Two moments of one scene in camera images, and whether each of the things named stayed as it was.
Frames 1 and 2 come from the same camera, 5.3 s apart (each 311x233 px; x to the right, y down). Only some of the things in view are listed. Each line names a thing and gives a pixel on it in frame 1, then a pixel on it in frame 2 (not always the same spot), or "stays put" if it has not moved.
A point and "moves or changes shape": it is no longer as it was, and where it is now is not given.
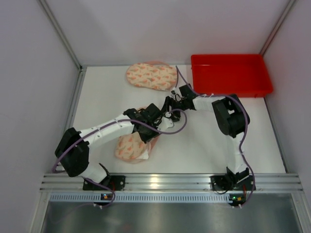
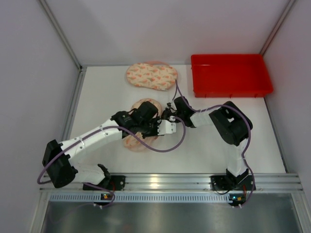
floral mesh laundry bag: (154, 74) stays put
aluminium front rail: (265, 182) stays put
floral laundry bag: (131, 148) moves or changes shape
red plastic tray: (245, 75) stays put
